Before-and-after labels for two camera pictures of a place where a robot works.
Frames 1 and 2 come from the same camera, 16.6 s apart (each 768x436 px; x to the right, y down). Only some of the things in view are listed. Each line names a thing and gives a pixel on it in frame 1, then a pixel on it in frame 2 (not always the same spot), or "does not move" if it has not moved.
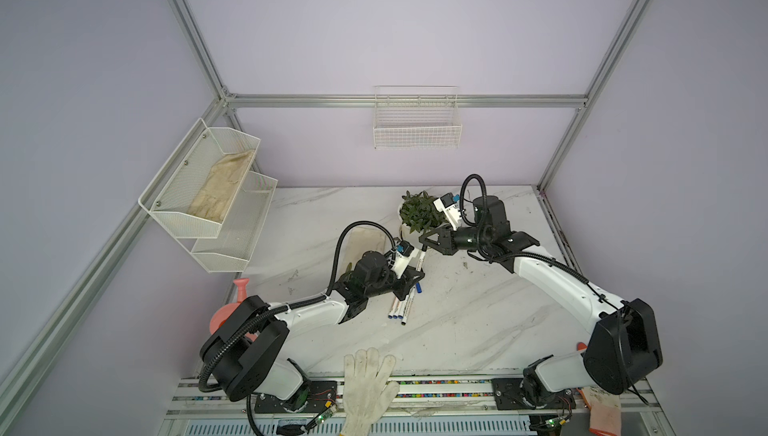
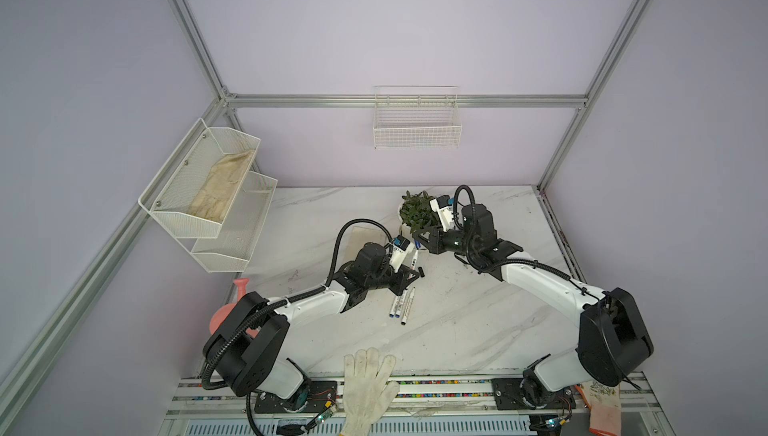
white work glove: x=367 y=389 does not move
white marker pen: x=421 y=260 to x=392 y=313
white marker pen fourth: x=404 y=321 does not move
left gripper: x=405 y=282 does not move
